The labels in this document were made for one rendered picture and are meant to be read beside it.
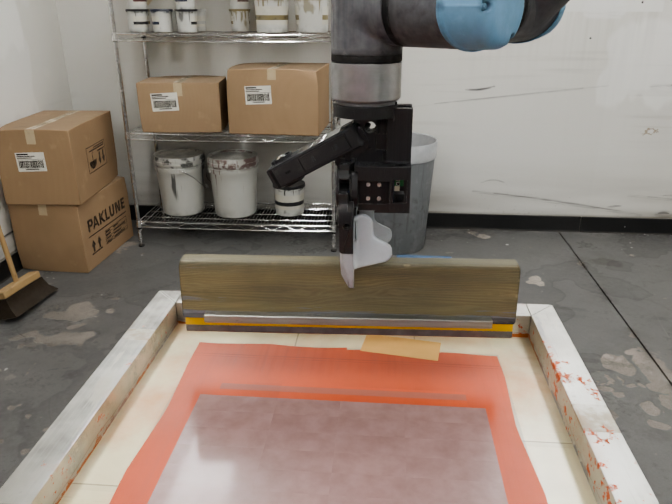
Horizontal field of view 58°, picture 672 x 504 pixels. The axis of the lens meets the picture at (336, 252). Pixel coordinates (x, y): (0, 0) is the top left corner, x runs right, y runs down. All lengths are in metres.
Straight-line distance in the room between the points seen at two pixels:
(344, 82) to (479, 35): 0.15
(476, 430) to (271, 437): 0.23
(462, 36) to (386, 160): 0.17
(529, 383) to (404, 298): 0.19
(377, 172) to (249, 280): 0.21
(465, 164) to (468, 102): 0.39
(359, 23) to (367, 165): 0.14
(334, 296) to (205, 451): 0.23
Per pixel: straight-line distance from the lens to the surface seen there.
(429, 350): 0.85
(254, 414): 0.73
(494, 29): 0.57
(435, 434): 0.71
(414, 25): 0.60
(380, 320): 0.73
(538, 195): 4.17
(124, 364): 0.79
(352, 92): 0.64
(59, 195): 3.54
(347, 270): 0.70
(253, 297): 0.75
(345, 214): 0.66
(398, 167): 0.66
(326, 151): 0.67
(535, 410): 0.77
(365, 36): 0.64
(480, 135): 4.00
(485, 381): 0.80
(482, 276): 0.74
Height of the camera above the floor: 1.39
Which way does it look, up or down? 22 degrees down
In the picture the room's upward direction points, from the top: straight up
